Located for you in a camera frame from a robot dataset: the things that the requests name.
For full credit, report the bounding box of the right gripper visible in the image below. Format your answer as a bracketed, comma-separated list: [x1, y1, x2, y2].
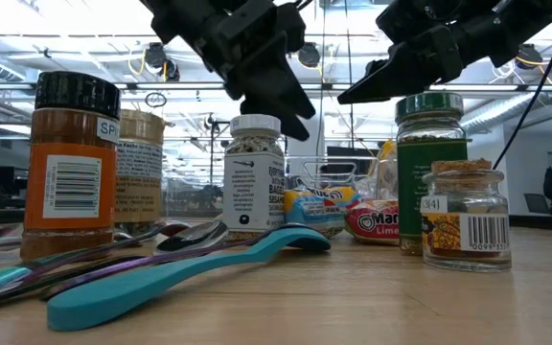
[336, 0, 508, 105]

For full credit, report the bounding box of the orange white ramen packet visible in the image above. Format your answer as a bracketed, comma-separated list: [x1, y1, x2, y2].
[355, 157, 400, 202]

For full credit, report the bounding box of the teal plastic spoon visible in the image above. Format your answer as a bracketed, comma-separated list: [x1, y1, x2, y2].
[46, 226, 333, 333]

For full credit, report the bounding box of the clear plastic bin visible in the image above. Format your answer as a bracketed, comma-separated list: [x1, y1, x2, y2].
[285, 155, 378, 193]
[164, 174, 225, 218]
[375, 155, 400, 202]

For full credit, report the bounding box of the grey office chair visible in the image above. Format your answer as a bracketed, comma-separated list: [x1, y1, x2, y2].
[523, 193, 552, 216]

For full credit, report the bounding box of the iridescent rainbow metal spoon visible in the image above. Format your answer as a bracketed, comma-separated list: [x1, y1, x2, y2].
[40, 222, 330, 302]
[0, 220, 191, 296]

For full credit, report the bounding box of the tan lid seasoning jar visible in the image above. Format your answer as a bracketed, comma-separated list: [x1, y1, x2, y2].
[112, 108, 167, 236]

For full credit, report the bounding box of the green lid spice jar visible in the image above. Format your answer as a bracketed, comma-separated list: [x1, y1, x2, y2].
[394, 91, 469, 257]

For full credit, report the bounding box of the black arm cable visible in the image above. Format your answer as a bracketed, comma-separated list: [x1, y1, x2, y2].
[493, 2, 552, 170]

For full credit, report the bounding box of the white lid bagel seasoning jar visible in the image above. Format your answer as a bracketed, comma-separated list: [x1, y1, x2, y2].
[221, 113, 287, 241]

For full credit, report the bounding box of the black lid orange spice jar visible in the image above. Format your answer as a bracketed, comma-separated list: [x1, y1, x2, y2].
[19, 70, 123, 263]

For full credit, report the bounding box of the green lime ramen packet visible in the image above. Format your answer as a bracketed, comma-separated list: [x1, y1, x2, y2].
[343, 198, 401, 246]

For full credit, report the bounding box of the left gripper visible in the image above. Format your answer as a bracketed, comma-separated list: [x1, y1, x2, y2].
[179, 0, 317, 143]

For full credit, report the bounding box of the black metal spoon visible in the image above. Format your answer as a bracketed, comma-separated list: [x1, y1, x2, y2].
[0, 219, 229, 320]

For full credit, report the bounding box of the cork lid small glass jar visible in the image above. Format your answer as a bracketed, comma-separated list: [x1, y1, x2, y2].
[419, 158, 514, 273]

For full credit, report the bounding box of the black ceiling spotlight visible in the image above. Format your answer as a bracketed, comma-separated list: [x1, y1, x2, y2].
[297, 41, 322, 69]
[515, 43, 543, 71]
[144, 41, 181, 82]

